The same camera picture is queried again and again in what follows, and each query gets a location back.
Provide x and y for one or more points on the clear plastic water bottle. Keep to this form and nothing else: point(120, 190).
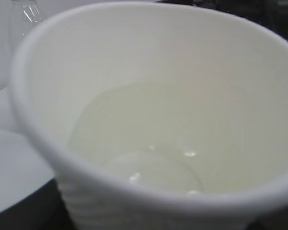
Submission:
point(25, 15)

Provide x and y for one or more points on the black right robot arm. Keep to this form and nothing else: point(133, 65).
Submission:
point(272, 14)

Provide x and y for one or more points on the white paper cup green logo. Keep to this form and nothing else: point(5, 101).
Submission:
point(157, 116)

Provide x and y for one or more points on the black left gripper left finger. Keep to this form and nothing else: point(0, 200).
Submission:
point(42, 210)

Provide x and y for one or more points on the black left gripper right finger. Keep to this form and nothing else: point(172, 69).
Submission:
point(274, 221)

